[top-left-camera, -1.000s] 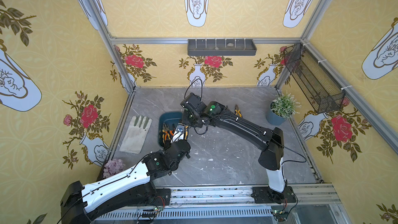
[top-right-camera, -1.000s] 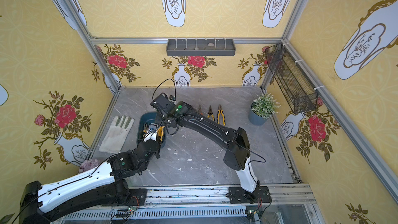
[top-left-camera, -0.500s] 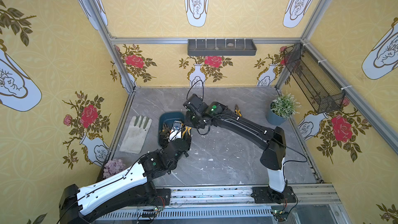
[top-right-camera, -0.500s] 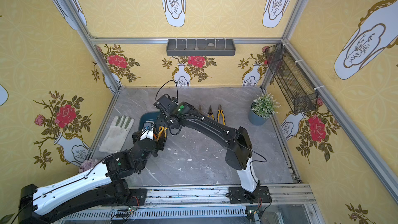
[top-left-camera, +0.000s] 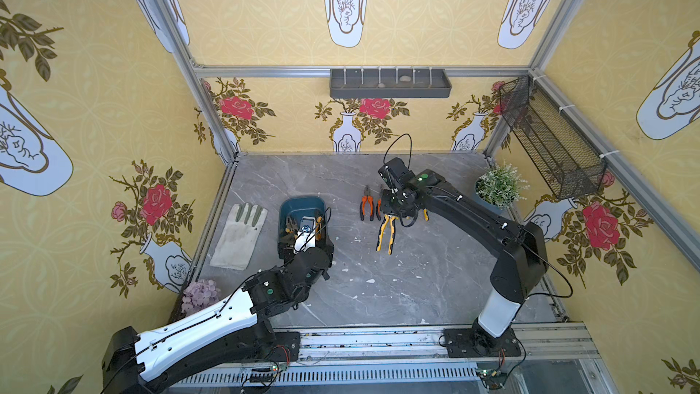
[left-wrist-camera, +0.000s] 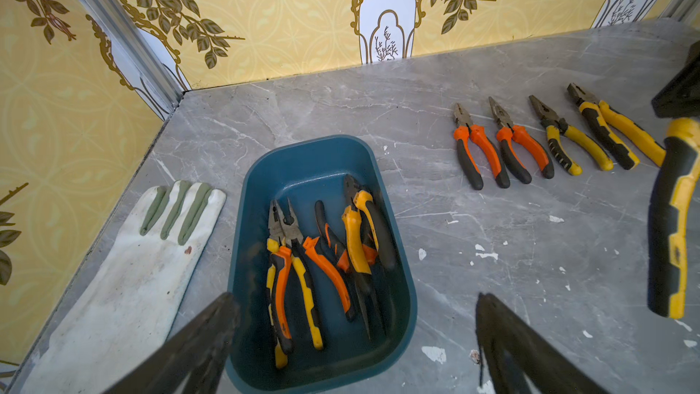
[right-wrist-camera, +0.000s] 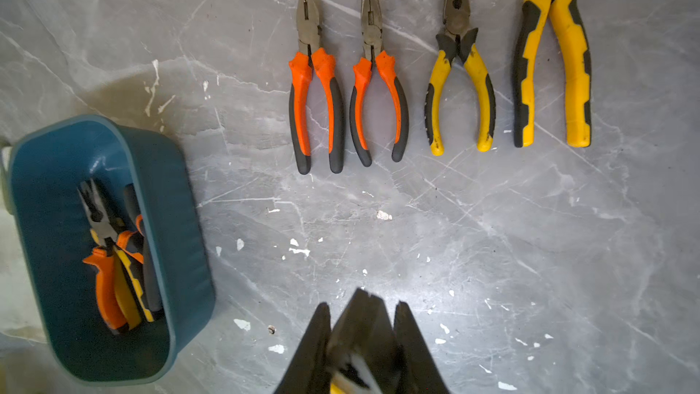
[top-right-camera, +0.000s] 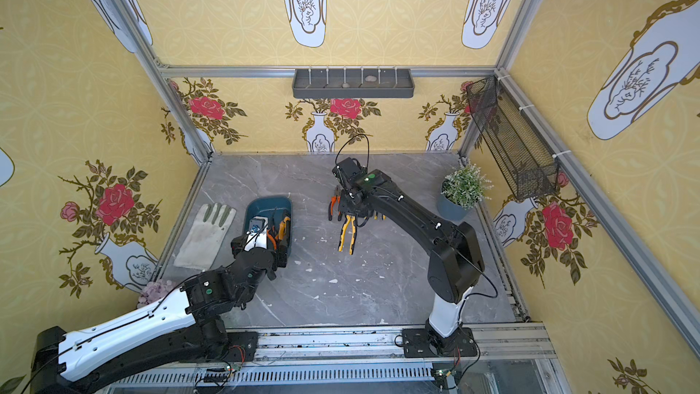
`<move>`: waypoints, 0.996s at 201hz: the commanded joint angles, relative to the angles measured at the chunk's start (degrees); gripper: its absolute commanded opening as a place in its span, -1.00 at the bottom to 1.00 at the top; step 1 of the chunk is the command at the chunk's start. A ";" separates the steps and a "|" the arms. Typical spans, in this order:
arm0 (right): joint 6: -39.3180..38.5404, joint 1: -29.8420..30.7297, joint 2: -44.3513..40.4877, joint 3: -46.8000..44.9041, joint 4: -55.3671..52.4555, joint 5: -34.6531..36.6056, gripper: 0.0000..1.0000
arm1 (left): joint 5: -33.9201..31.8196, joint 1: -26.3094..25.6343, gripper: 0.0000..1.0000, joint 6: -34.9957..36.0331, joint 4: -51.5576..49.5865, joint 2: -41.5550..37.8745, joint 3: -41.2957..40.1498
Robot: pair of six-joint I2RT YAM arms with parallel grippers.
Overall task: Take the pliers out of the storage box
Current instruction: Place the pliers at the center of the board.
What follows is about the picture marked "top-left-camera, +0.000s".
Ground yellow black large pliers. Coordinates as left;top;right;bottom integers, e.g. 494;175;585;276
376;215;398;255

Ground orange black needle pliers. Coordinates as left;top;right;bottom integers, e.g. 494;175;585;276
360;185;375;222

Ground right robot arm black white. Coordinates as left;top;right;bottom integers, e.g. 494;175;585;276
378;165;549;341

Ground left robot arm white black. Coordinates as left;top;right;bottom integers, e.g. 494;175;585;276
101;240;335;393

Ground teal storage box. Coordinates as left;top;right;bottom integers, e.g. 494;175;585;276
277;196;332;263

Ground white green work glove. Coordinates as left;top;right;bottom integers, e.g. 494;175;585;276
210;202;268;271

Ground green white artificial plant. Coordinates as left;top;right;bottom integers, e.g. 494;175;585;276
476;164;530;209

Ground blue plant pot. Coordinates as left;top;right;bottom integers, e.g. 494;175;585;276
472;191;504;215

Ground purple artificial flower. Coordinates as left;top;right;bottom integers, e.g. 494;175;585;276
180;280;221;317

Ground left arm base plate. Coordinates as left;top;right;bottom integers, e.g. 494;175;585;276
222;330;302;364

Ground grey wall shelf tray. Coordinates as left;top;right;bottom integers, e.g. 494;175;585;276
329;67;453;100

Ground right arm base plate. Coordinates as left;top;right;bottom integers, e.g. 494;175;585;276
439;325;523;359

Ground black wire mesh basket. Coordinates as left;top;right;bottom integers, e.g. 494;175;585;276
499;77;607;200

